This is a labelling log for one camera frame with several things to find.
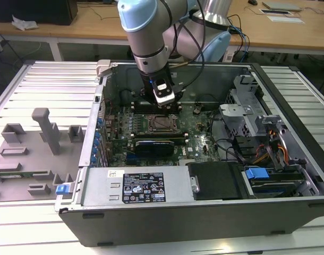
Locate light wooden desk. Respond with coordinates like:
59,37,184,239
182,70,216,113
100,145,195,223
0,0,324,57

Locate CPU socket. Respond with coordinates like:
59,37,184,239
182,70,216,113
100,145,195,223
147,113,184,135

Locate silver drive cage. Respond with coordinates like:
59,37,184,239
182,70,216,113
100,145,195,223
219,74,267,139

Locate black graphics card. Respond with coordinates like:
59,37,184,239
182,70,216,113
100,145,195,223
134,139,176,158

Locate silver metal cage bracket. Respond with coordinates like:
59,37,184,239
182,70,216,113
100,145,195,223
219,103,255,118

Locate grey flat laptop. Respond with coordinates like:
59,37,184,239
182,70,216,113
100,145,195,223
262,1,303,12

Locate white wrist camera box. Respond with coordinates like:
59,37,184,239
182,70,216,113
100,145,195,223
152,78,177,108

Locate white crumpled paper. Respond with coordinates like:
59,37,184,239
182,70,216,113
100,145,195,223
11,14,40,31

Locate blue case latch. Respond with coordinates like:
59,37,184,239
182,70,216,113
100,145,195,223
56,184,73,197

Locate white paper sheet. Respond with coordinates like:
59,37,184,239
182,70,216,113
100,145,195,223
266,15,304,25

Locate orange yellow power wires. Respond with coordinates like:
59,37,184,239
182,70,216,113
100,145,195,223
257,129,288,164

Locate black computer tower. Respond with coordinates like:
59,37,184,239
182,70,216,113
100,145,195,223
0,0,79,26

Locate green motherboard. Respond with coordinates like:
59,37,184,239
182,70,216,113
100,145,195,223
103,104,224,167

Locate green RAM stick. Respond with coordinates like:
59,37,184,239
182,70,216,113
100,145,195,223
0,171,50,179

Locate grey case release handle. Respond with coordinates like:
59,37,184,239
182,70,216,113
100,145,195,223
96,59,113,79

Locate thick black cable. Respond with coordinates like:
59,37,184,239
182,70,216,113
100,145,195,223
211,113,245,163

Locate black open PC case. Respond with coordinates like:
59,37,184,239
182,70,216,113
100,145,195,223
54,59,324,248

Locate blue hanging cable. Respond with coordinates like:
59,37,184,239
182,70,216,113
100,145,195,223
238,25,251,63

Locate black RAM slot bank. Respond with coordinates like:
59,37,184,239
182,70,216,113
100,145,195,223
131,101,182,115
132,131,190,145

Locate hard disk in blue carrier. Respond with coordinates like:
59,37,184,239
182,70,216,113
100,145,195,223
245,166,306,199

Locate thin black wire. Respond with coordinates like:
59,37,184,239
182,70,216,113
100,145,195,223
195,93,224,105

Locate grey parts rack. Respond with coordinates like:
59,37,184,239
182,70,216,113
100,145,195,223
0,107,85,203

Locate black hanging cable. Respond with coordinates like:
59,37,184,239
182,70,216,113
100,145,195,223
227,14,245,55

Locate metal socket cover frame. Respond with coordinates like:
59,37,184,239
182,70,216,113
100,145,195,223
148,113,183,134

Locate black plastic shroud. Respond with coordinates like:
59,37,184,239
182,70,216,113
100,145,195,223
187,161,249,201

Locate silver power supply unit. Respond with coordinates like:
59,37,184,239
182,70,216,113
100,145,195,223
80,167,195,207

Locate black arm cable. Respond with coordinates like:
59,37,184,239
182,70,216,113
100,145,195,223
161,0,207,90

